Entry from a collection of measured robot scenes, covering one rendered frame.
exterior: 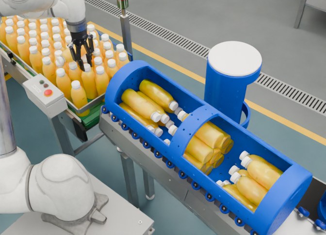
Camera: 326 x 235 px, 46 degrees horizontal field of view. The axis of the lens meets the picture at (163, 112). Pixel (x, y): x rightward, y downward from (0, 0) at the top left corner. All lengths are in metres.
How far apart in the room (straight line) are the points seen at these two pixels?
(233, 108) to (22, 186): 1.23
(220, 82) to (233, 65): 0.11
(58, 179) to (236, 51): 1.24
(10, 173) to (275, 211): 0.85
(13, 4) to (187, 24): 3.10
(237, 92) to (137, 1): 2.64
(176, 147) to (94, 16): 2.98
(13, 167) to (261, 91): 2.49
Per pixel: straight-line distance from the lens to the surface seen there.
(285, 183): 1.34
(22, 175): 1.30
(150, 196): 2.63
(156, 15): 4.21
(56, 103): 1.82
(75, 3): 1.67
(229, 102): 2.08
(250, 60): 2.04
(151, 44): 3.81
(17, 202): 1.31
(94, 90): 1.99
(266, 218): 1.35
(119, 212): 1.42
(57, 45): 2.09
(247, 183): 1.41
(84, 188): 1.27
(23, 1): 1.10
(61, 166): 1.24
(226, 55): 2.06
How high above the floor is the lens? 2.33
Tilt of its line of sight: 48 degrees down
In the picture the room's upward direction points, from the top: 2 degrees counter-clockwise
